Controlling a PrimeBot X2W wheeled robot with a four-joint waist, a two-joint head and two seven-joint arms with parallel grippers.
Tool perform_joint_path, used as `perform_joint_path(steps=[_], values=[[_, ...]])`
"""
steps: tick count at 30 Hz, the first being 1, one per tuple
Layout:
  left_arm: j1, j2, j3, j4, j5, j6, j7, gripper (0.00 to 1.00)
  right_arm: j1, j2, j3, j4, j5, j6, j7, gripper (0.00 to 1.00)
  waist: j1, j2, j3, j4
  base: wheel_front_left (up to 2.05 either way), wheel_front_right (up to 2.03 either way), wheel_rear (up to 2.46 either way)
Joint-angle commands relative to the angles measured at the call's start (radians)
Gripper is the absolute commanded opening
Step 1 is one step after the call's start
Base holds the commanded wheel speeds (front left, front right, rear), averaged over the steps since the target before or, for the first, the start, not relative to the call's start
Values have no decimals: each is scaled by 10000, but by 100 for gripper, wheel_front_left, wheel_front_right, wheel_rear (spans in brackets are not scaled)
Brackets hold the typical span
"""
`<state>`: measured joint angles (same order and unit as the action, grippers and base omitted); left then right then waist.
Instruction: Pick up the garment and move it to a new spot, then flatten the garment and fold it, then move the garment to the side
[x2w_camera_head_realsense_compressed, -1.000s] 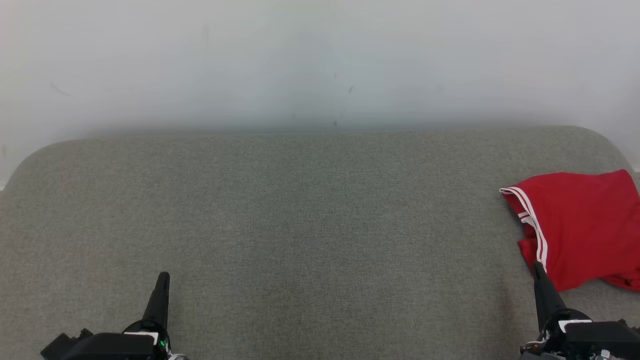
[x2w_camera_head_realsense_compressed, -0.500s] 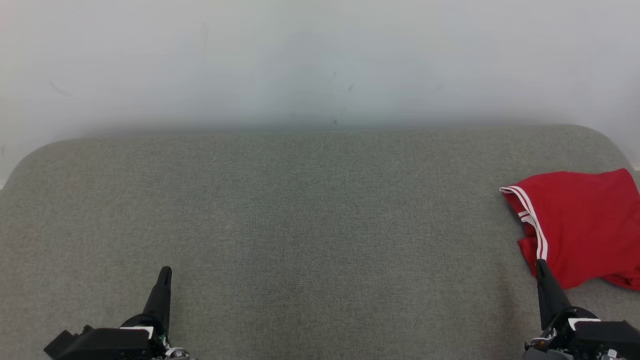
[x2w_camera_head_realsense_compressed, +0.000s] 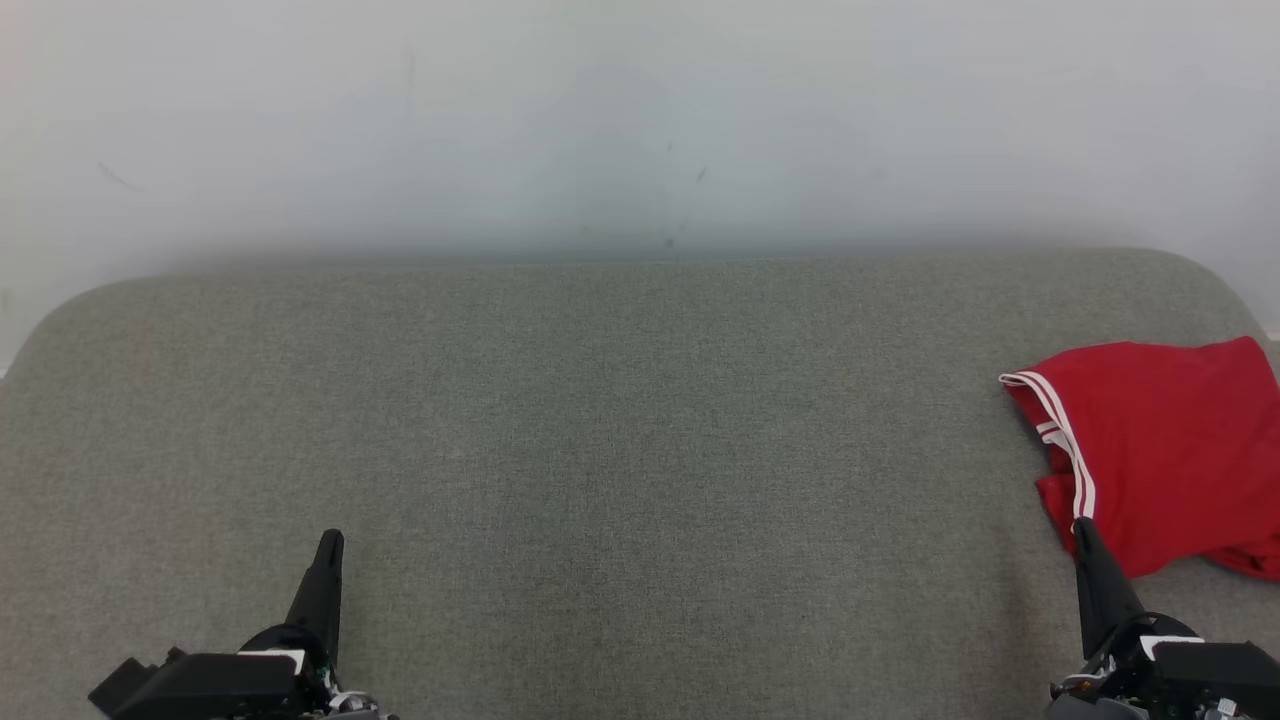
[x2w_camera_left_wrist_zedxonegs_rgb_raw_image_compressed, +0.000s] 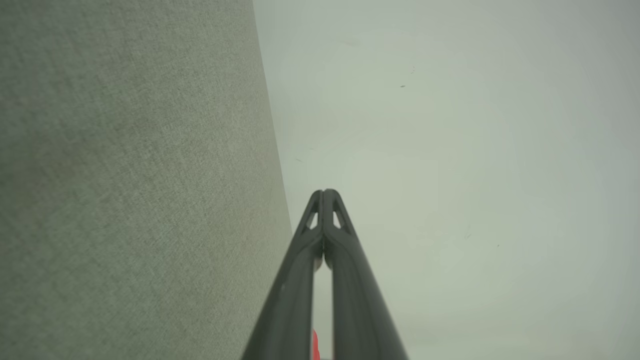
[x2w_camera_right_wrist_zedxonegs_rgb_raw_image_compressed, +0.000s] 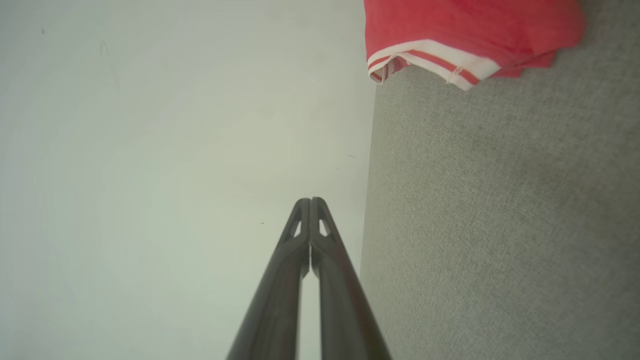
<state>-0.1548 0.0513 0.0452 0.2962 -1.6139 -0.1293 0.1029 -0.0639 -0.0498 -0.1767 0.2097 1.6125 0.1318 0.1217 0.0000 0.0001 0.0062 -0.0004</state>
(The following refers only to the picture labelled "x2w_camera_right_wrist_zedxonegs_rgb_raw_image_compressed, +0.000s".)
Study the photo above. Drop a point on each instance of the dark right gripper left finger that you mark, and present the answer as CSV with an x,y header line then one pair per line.
x,y
280,300

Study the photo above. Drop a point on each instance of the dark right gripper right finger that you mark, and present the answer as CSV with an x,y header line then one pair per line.
x,y
340,300

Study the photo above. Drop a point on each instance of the red garment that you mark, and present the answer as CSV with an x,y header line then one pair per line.
x,y
465,25

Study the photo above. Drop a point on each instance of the grey fabric sofa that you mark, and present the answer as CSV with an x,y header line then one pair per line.
x,y
500,225

